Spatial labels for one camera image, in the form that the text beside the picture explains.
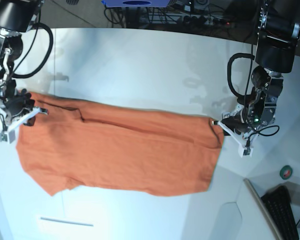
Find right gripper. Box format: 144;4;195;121
0;89;49;131

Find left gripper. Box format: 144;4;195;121
212;104;263;148

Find orange t-shirt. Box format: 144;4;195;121
16;93;224;197

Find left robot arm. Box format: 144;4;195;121
213;0;300;156

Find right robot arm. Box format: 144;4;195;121
0;0;54;134

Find green tape roll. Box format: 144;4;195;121
279;165;293;180

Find black keyboard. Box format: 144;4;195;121
261;185;300;240

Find white table slot plate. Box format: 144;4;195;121
36;215;98;240

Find blue box with oval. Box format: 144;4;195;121
101;0;176;8

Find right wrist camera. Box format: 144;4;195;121
0;130;16;144

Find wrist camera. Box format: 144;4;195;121
238;145;254;158
0;130;16;144

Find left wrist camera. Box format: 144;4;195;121
238;145;254;158

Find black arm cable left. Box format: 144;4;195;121
226;52;256;97

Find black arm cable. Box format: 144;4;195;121
226;52;256;97
13;22;54;79

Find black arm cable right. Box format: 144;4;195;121
13;22;54;79

